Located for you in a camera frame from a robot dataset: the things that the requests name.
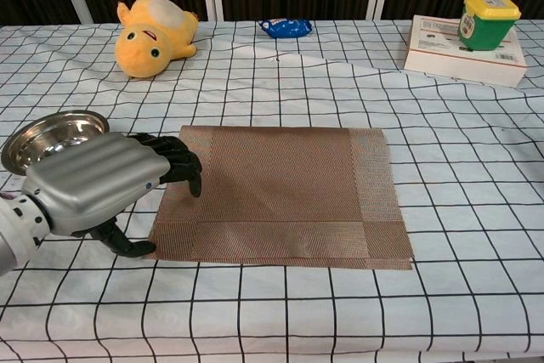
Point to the white black-checked tablecloth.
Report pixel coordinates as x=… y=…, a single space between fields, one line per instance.
x=272 y=316

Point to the stainless steel bowl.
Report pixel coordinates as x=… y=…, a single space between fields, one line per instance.
x=51 y=137

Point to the white cardboard box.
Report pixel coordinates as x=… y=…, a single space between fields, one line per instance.
x=442 y=61

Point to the green tub with yellow lid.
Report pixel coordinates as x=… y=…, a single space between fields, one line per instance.
x=484 y=27

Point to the yellow plush toy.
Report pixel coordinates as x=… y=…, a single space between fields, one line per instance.
x=144 y=40

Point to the blue snack packet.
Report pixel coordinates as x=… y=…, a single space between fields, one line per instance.
x=285 y=28

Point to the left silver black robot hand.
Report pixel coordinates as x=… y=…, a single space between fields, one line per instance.
x=93 y=180

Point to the brown woven placemat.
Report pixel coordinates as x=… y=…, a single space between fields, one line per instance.
x=280 y=188

